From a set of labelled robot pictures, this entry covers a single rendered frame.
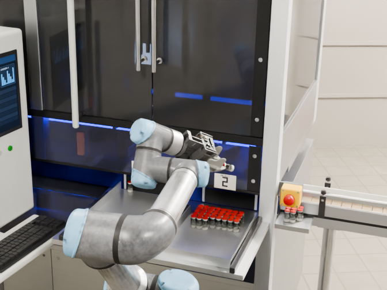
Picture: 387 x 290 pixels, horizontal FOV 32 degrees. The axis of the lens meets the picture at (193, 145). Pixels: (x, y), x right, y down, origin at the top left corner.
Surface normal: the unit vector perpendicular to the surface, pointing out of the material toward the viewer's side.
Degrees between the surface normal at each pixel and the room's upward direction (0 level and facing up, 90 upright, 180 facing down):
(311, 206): 90
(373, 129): 90
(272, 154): 90
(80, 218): 28
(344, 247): 0
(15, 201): 90
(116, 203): 0
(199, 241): 0
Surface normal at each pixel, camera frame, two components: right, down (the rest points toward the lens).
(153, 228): 0.53, -0.49
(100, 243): -0.21, 0.08
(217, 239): 0.02, -0.94
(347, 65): 0.11, 0.35
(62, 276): -0.32, 0.33
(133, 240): 0.22, -0.12
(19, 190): 0.91, 0.17
